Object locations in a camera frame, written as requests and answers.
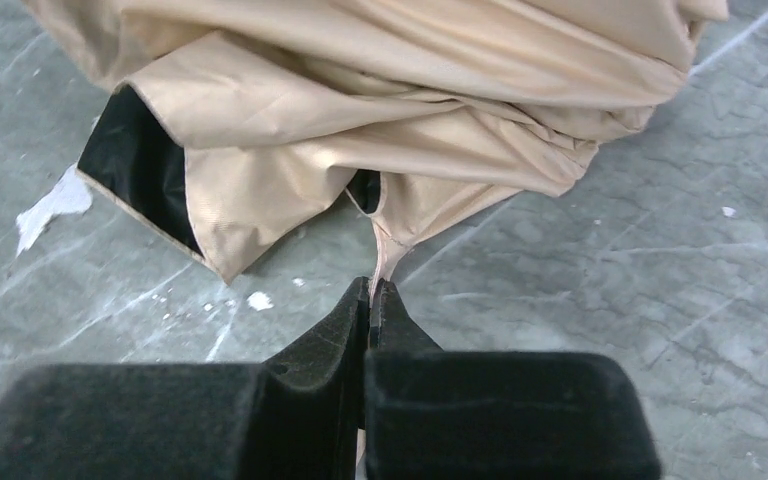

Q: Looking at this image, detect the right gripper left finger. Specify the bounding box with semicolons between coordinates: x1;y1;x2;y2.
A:
0;277;370;479

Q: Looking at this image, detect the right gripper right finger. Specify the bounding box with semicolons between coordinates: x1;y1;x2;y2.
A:
364;281;663;479

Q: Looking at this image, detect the beige folding umbrella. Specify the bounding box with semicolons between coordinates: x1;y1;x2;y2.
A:
27;1;729;281

